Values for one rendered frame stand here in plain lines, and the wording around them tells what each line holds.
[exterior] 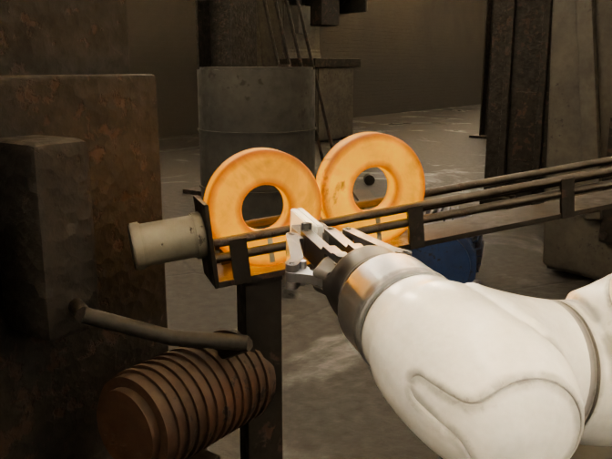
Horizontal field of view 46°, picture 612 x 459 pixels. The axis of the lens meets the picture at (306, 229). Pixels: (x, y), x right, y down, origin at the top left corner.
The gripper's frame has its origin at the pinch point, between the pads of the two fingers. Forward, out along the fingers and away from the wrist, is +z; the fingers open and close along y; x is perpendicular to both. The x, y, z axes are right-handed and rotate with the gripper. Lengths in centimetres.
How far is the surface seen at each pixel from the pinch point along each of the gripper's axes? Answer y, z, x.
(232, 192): -4.9, 14.4, 0.8
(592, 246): 178, 154, -68
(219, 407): -9.1, 4.3, -23.2
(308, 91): 88, 255, -16
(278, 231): 0.4, 12.0, -4.0
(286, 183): 2.2, 14.5, 1.6
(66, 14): -22.8, 37.4, 21.6
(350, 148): 11.0, 14.9, 5.7
